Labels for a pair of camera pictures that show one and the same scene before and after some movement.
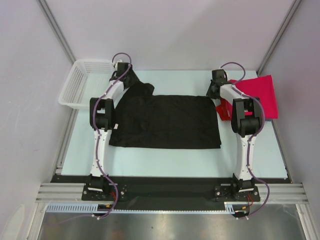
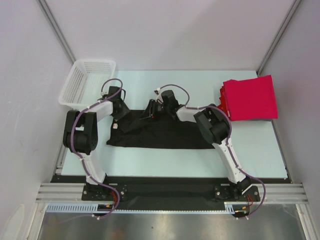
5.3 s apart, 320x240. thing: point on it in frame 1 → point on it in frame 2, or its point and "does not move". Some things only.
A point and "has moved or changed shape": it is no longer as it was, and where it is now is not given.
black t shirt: x=171 y=121 has moved or changed shape
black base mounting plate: x=171 y=189 does not move
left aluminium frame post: x=50 y=20 does not move
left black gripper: x=129 y=70 → x=125 y=110
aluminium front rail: x=73 y=192 does not move
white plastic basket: x=88 y=78 does not move
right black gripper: x=211 y=91 → x=152 y=109
